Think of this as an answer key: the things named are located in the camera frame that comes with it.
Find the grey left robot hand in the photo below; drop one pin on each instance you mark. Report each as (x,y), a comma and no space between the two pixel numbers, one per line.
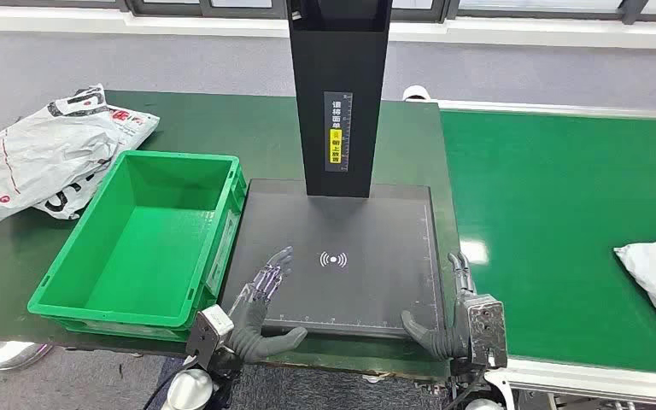
(249,334)

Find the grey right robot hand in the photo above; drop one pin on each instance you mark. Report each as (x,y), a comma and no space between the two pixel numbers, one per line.
(447,342)

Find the black inbound scanner machine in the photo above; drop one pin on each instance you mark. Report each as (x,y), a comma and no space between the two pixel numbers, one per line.
(339,226)

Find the green conveyor belt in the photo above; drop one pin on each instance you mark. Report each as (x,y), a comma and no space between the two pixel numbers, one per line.
(543,215)

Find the green plastic crate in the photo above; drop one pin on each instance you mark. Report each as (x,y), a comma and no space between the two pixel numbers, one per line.
(147,249)

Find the dark green table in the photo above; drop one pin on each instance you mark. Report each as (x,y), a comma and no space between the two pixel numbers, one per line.
(249,130)

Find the yellow black scanner label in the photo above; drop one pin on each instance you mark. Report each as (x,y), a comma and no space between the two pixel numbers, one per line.
(337,131)

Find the white bag red label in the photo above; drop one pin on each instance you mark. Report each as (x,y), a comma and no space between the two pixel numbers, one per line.
(135,121)

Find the chrome round base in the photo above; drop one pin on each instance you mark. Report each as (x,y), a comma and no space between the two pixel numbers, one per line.
(5,353)

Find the white round roller cap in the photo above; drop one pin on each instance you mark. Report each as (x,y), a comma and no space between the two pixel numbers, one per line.
(417,92)

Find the crumpled white bag black print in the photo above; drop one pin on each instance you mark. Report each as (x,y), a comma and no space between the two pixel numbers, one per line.
(45,153)

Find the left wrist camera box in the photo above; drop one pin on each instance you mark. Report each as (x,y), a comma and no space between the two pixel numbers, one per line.
(209,331)

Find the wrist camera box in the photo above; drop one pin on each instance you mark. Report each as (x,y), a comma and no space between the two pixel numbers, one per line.
(209,331)
(486,328)

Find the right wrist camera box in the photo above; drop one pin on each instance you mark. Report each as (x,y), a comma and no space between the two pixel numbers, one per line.
(486,328)

